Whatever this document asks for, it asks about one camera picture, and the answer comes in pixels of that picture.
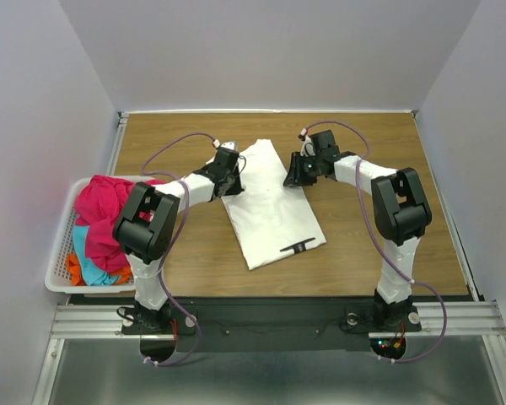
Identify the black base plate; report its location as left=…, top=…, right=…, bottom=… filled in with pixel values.
left=117, top=297, right=422, bottom=354

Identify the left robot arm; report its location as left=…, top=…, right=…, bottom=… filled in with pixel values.
left=113, top=143, right=244, bottom=332

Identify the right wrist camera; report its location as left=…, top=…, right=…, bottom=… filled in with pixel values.
left=299, top=128, right=315, bottom=157

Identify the white t shirt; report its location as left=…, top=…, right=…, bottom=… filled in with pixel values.
left=223, top=139, right=326, bottom=271

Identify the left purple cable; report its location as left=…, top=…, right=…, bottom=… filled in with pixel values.
left=141, top=132, right=220, bottom=367

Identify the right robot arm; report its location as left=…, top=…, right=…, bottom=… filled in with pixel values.
left=283, top=128, right=432, bottom=329

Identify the orange t shirt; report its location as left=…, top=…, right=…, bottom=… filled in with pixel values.
left=66, top=253, right=132, bottom=286

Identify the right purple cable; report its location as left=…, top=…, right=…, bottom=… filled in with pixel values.
left=299, top=120, right=448, bottom=364

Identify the purple cable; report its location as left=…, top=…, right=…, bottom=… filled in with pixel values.
left=141, top=132, right=220, bottom=367
left=299, top=120, right=448, bottom=364

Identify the pink t shirt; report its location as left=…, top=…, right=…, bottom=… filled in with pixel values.
left=73, top=174, right=168, bottom=275

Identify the white plastic laundry basket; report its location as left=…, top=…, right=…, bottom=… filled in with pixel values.
left=45, top=175, right=163, bottom=294

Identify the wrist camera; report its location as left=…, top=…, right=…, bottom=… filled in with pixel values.
left=299, top=128, right=315, bottom=157
left=212, top=139, right=238, bottom=151

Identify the cyan t shirt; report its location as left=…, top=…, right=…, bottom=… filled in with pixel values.
left=66, top=225, right=132, bottom=287

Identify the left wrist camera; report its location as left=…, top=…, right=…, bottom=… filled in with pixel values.
left=212, top=139, right=238, bottom=151

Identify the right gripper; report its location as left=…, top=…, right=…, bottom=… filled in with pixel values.
left=282, top=151, right=323, bottom=186

